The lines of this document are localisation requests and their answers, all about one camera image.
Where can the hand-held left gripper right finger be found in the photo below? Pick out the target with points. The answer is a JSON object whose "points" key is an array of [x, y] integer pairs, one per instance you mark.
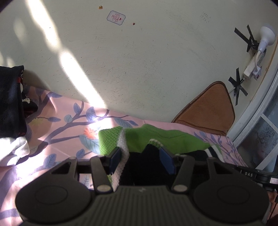
{"points": [[167, 160]]}

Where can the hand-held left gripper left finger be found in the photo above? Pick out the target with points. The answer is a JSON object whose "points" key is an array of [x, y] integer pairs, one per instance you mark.
{"points": [[115, 162]]}

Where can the green and black knitted sweater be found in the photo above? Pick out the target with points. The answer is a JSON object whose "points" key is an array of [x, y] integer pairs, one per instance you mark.
{"points": [[152, 139]]}

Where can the white framed frosted glass door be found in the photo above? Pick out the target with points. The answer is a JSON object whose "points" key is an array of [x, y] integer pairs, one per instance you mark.
{"points": [[260, 130]]}

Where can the pink floral bed sheet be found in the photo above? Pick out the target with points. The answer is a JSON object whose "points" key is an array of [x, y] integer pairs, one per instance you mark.
{"points": [[63, 130]]}

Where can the brown perforated cushion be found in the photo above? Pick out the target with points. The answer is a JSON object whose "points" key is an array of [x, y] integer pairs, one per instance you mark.
{"points": [[208, 110]]}

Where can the black tape cross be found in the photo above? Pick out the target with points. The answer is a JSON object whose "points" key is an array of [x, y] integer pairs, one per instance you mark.
{"points": [[249, 39], [237, 85]]}

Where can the white cloth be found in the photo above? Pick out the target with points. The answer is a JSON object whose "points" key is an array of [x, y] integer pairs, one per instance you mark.
{"points": [[15, 150]]}

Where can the black printed cloth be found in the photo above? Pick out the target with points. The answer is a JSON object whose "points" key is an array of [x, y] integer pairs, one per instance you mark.
{"points": [[28, 104]]}

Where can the white power strip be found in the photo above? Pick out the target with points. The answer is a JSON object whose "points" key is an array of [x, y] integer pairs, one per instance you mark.
{"points": [[249, 69]]}

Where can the white lamp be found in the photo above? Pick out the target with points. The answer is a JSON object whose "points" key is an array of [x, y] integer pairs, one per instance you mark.
{"points": [[267, 35]]}

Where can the white adapter with red switch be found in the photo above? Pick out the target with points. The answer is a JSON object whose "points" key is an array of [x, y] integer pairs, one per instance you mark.
{"points": [[257, 72]]}

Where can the square wall sticker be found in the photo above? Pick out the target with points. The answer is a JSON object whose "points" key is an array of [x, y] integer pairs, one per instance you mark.
{"points": [[116, 17]]}

